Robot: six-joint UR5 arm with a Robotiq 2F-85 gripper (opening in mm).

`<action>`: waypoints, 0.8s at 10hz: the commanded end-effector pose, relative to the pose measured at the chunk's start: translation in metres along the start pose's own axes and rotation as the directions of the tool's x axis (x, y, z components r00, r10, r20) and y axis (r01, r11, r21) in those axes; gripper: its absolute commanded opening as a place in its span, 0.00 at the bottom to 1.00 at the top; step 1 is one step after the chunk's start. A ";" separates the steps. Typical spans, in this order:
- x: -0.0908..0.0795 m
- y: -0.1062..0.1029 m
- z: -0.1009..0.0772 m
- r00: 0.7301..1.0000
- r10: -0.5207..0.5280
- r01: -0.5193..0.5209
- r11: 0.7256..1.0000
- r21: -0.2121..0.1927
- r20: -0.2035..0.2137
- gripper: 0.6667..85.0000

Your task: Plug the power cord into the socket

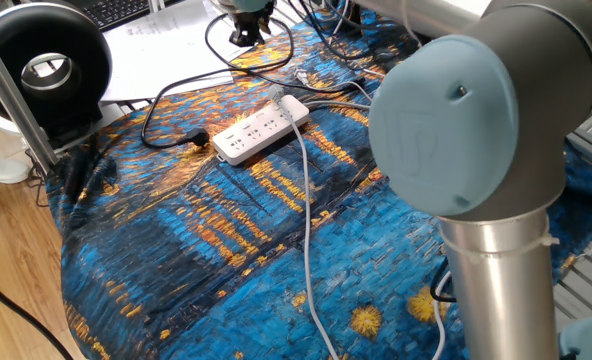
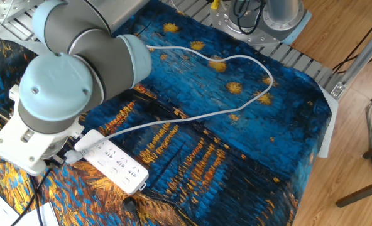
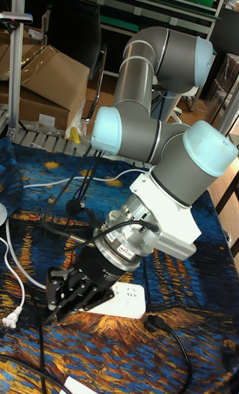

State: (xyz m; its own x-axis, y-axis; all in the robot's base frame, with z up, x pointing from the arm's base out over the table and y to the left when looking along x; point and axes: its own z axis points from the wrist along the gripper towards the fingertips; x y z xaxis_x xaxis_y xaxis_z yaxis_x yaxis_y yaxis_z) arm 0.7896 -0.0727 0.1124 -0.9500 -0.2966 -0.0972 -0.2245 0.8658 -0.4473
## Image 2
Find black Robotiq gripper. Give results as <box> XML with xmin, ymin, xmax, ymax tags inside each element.
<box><xmin>43</xmin><ymin>156</ymin><xmax>66</xmax><ymax>168</ymax></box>

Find aluminium frame post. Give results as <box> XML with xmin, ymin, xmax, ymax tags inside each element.
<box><xmin>329</xmin><ymin>18</ymin><xmax>372</xmax><ymax>102</ymax></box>

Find dark wooden stool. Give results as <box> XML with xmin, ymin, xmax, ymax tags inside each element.
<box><xmin>335</xmin><ymin>139</ymin><xmax>372</xmax><ymax>208</ymax></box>

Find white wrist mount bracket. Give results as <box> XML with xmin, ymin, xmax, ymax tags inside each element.
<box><xmin>0</xmin><ymin>84</ymin><xmax>86</xmax><ymax>176</ymax></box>

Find grey power cord with plug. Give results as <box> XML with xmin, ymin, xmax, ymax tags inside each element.
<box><xmin>65</xmin><ymin>45</ymin><xmax>275</xmax><ymax>165</ymax></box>

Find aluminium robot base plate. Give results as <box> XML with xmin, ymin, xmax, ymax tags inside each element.
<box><xmin>209</xmin><ymin>1</ymin><xmax>297</xmax><ymax>48</ymax></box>

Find starry night painted tablecloth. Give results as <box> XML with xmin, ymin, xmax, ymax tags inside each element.
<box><xmin>0</xmin><ymin>0</ymin><xmax>339</xmax><ymax>226</ymax></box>

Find dark floor cable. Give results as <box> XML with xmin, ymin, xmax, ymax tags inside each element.
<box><xmin>332</xmin><ymin>11</ymin><xmax>372</xmax><ymax>72</ymax></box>
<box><xmin>336</xmin><ymin>46</ymin><xmax>372</xmax><ymax>75</ymax></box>

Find white power strip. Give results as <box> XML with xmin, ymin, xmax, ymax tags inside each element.
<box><xmin>74</xmin><ymin>129</ymin><xmax>150</xmax><ymax>195</ymax></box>

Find perforated aluminium plate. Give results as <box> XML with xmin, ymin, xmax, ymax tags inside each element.
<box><xmin>0</xmin><ymin>0</ymin><xmax>38</xmax><ymax>23</ymax></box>

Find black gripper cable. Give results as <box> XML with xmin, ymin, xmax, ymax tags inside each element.
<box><xmin>232</xmin><ymin>0</ymin><xmax>266</xmax><ymax>35</ymax></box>

